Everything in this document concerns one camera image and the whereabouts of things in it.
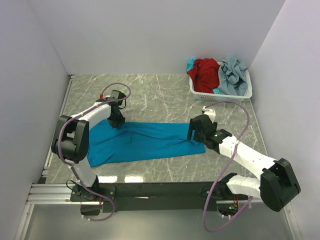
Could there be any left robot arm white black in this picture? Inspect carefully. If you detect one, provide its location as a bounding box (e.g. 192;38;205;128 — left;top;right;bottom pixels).
51;90;128;201

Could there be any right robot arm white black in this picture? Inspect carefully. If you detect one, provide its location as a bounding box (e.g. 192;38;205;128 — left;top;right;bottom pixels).
187;114;301;212

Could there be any blue t shirt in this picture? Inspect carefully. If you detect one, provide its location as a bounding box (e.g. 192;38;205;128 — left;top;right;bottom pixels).
87;120;206;168

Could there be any red t shirt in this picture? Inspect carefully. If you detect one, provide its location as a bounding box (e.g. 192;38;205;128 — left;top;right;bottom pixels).
187;58;220;94

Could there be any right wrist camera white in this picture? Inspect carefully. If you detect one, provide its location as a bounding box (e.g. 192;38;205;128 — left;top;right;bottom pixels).
201;106;216;123

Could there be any white laundry basket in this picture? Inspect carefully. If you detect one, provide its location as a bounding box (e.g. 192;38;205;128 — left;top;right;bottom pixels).
189;70;253;103

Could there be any light blue garment in basket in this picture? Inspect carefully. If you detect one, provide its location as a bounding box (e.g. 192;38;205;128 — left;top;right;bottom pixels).
185;57;197;72

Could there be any aluminium rail frame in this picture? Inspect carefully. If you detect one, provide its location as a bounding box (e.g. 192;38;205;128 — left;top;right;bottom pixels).
20;74;302;240

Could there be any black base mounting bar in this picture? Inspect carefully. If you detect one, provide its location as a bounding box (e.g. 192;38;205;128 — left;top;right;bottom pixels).
67;181;251;217

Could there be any grey t shirt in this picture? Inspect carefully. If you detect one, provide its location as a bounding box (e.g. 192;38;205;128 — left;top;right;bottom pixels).
218;56;248;96

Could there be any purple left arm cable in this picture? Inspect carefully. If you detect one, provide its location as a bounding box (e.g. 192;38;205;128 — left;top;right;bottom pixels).
57;82;133;223

